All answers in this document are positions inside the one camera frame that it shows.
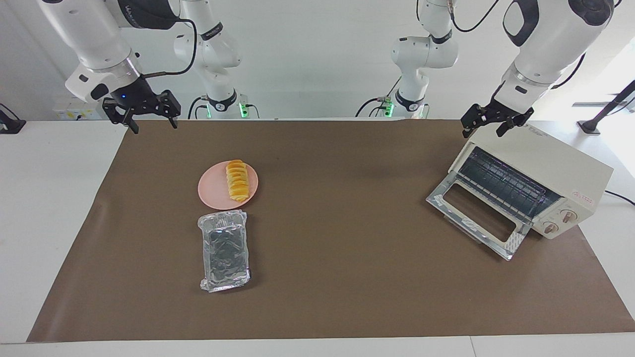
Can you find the aluminium foil tray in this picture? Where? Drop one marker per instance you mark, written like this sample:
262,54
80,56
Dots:
225,253

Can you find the glass oven door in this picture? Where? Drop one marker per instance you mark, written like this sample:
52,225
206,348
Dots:
446,191

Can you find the black clamp mount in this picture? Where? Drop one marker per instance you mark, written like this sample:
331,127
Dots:
10,125

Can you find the cream toaster oven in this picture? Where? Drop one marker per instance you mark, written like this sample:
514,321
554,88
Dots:
550,163

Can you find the white wall socket box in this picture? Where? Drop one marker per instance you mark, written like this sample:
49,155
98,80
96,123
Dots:
69,113

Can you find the pink round plate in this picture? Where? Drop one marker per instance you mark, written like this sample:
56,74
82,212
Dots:
213,188

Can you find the sliced yellow bread loaf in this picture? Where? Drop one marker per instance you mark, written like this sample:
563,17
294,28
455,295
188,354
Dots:
237,181

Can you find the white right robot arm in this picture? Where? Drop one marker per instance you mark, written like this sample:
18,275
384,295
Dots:
94,34

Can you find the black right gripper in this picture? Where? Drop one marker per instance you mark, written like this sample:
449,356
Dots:
134,99

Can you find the brown table mat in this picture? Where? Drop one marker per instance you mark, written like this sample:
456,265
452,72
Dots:
347,277

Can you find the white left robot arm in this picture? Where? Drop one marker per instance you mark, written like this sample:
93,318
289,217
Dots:
550,39

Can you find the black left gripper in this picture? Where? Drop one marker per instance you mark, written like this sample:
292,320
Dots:
496,113

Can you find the round oven knob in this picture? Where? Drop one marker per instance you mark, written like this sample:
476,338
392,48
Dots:
569,215
549,228

